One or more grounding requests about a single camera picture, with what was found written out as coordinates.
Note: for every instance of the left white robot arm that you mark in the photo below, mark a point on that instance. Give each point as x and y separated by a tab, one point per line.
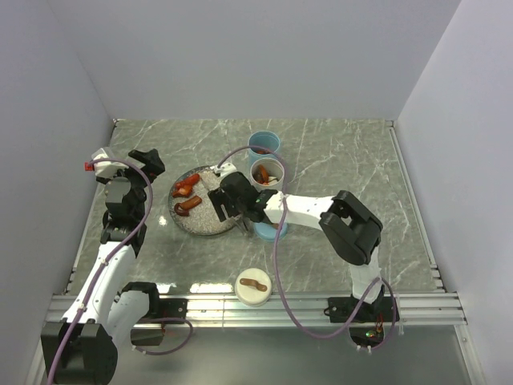
82	346

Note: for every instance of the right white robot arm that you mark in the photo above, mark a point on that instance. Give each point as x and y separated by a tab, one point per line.
351	229

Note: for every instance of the white cylindrical container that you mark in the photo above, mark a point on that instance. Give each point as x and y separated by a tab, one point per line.
262	169

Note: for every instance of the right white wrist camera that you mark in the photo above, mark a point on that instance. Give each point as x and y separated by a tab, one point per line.
223	170

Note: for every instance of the aluminium front rail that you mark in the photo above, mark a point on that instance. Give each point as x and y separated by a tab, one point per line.
225	310

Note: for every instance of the brown sausage toy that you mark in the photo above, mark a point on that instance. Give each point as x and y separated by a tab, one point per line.
183	208

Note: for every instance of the speckled grey plate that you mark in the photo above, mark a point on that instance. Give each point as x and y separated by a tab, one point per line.
201	220

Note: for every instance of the white square toast toy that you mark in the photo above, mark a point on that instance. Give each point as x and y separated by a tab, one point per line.
273	180

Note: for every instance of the blue lid brown handle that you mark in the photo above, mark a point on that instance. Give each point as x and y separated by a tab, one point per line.
268	232

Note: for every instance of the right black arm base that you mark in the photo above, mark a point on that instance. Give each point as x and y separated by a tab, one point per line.
367	329

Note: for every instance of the blue cylindrical container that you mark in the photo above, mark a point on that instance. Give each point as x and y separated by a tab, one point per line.
263	144

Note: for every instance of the aluminium rail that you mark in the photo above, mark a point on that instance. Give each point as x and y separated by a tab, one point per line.
434	270
225	310

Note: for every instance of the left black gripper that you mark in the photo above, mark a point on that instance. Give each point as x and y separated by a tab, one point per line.
151	161

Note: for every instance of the metal serving tongs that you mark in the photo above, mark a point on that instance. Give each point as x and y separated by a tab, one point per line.
243	224

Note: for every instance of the white lid brown handle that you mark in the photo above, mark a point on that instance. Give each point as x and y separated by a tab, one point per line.
253	287

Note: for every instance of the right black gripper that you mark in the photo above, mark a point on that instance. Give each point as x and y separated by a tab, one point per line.
219	198

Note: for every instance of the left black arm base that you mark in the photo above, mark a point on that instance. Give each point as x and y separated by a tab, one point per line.
153	327

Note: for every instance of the red sausage toy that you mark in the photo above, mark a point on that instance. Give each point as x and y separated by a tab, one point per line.
184	188

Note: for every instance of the aluminium right side rail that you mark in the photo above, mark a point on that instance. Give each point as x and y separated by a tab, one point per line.
434	270

